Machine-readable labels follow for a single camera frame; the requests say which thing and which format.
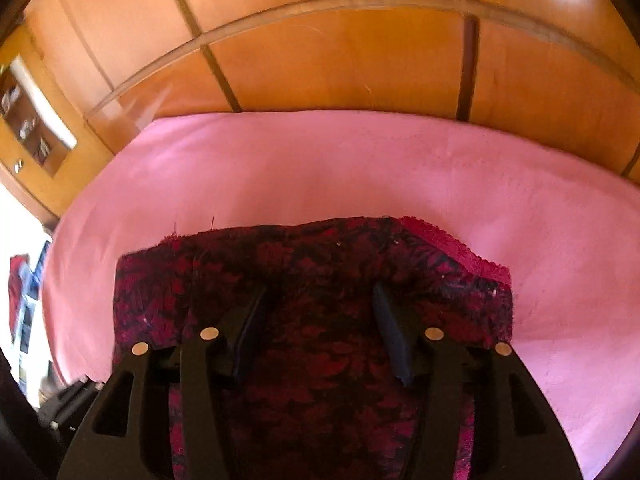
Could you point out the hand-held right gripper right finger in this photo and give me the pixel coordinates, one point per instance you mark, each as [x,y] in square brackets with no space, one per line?
[395,342]

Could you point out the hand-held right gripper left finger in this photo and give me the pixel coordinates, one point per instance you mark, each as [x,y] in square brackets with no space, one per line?
[247,342]

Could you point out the maroon floral sweater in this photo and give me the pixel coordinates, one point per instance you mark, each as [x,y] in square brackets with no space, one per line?
[320,360]

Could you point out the red cloth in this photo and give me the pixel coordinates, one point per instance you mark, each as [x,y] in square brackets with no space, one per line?
[18,280]

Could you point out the blue item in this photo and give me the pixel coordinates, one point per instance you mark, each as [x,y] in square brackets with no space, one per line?
[39,267]

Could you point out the pink bed sheet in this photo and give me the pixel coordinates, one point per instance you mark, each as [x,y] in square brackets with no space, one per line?
[350,170]

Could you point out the wooden cabinet with niche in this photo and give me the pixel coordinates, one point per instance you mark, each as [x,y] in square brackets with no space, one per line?
[45,160]

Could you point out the wooden panelled headboard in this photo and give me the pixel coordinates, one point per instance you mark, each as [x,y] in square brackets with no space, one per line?
[325,60]

